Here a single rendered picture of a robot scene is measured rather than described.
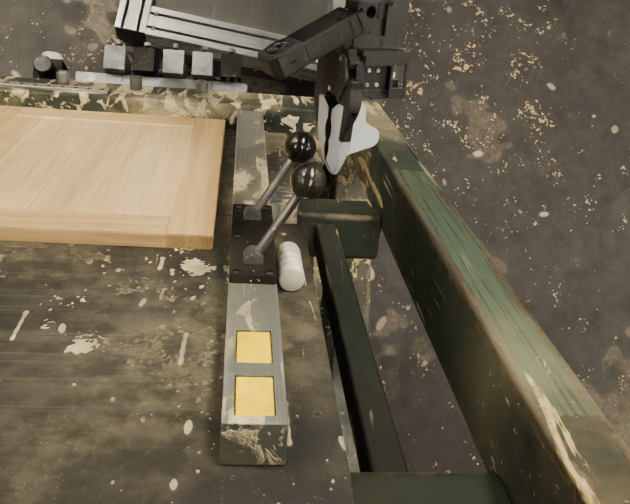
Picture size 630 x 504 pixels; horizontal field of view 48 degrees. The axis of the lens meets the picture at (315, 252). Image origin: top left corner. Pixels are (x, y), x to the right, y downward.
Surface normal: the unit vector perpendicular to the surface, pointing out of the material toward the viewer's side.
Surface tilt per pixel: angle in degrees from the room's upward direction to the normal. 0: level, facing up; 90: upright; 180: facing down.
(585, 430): 57
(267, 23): 0
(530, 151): 0
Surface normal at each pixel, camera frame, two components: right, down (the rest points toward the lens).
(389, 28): 0.42, 0.41
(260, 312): 0.09, -0.90
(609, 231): 0.12, -0.14
